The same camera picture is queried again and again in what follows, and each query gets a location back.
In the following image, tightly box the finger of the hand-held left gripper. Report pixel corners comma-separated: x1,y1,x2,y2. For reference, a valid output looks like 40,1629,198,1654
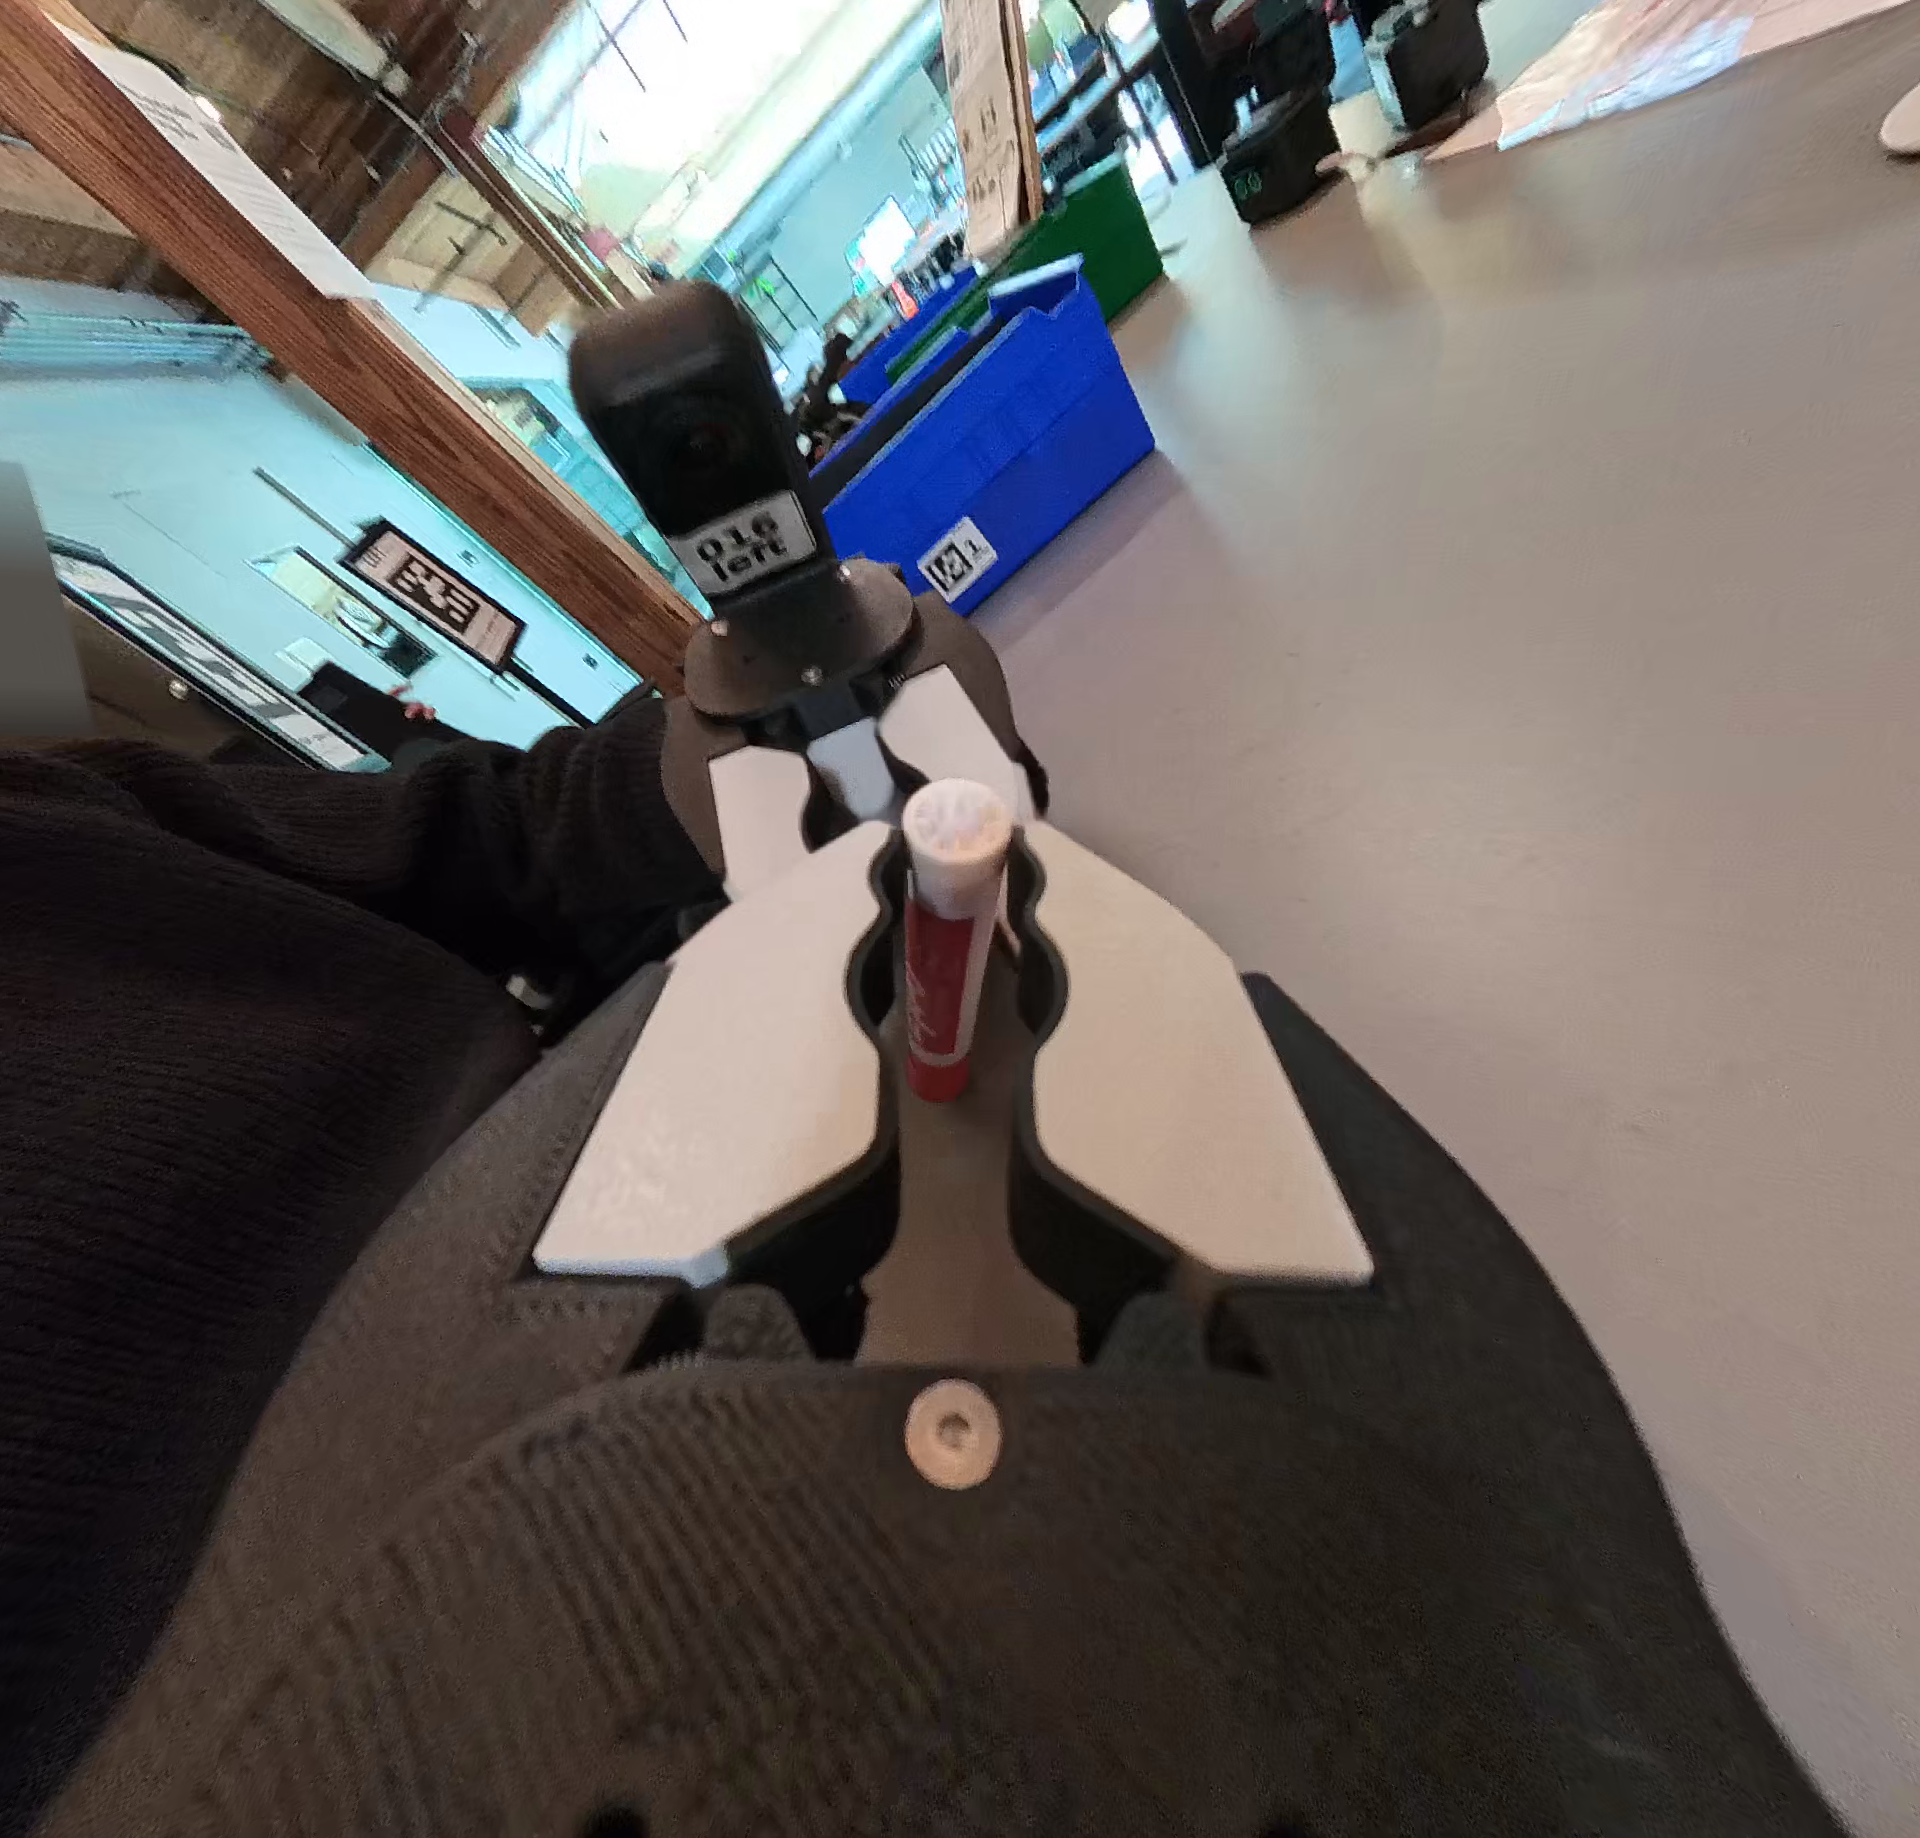
705,748,825,898
878,664,1041,828

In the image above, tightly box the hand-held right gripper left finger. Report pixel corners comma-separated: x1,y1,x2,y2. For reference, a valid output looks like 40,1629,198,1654
532,820,911,1294

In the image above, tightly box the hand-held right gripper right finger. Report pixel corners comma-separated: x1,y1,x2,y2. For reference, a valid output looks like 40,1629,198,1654
1013,820,1377,1294

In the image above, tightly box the red dry-erase marker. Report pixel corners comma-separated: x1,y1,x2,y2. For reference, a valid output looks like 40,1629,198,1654
899,776,1006,1105

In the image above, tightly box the person's left forearm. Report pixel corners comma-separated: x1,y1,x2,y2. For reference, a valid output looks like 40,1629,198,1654
0,695,737,1030

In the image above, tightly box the blue plastic bin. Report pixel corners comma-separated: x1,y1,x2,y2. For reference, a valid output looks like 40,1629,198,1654
810,253,1161,619

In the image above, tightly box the blue storage bin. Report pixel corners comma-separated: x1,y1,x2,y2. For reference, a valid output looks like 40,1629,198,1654
841,275,978,401

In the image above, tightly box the framed tag sign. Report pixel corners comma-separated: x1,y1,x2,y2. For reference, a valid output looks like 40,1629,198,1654
340,516,528,668

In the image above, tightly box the green storage bin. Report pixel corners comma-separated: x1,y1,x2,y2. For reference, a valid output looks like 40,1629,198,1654
984,154,1169,328

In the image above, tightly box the cardboard sign board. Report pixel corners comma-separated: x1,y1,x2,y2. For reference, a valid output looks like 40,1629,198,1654
932,0,1047,268

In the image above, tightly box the black charger box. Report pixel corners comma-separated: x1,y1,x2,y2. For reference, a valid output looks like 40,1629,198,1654
1367,0,1495,131
1216,90,1349,228

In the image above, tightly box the black pole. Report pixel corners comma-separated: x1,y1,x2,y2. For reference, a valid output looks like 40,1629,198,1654
1104,0,1220,190

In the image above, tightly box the white paper notice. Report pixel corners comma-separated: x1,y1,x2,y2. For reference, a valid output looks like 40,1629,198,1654
71,37,383,301

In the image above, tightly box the printed paper sheet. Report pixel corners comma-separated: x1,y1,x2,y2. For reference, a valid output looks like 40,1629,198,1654
1424,0,1920,161

